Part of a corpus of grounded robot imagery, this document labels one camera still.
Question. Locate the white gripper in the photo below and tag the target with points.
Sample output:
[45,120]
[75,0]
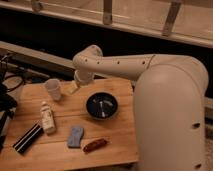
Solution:
[81,78]

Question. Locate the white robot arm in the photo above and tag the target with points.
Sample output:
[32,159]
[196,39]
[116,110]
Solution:
[168,100]

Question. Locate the metal bracket left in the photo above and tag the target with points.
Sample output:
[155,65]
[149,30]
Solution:
[36,5]

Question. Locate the metal bracket middle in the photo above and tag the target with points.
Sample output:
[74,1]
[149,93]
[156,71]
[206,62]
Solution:
[107,12]

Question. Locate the dark blue bowl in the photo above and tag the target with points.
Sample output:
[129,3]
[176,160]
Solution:
[101,105]

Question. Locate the metal bracket right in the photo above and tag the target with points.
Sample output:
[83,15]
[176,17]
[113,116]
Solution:
[174,8]

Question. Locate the metal bracket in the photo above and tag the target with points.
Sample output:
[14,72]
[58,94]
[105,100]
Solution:
[36,5]
[174,8]
[107,12]

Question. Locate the black equipment at left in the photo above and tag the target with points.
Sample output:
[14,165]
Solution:
[6,104]

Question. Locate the blue sponge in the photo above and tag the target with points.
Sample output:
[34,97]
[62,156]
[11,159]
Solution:
[74,139]

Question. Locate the brown snack bar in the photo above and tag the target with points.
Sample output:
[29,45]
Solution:
[94,145]

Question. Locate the grey metal rail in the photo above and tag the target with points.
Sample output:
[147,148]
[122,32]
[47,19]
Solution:
[38,58]

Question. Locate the white squeeze bottle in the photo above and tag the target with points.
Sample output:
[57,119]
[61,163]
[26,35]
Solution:
[47,118]

